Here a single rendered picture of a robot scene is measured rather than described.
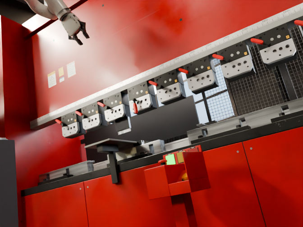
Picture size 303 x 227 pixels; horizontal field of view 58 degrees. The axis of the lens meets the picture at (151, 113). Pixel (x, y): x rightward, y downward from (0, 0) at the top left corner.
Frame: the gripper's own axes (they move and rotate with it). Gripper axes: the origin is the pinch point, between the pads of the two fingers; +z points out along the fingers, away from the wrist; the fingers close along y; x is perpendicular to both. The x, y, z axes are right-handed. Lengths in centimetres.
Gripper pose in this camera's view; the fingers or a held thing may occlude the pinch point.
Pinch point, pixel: (83, 38)
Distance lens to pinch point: 170.5
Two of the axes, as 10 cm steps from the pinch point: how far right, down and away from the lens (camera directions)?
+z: 6.0, 7.9, 0.9
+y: -7.3, 5.0, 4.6
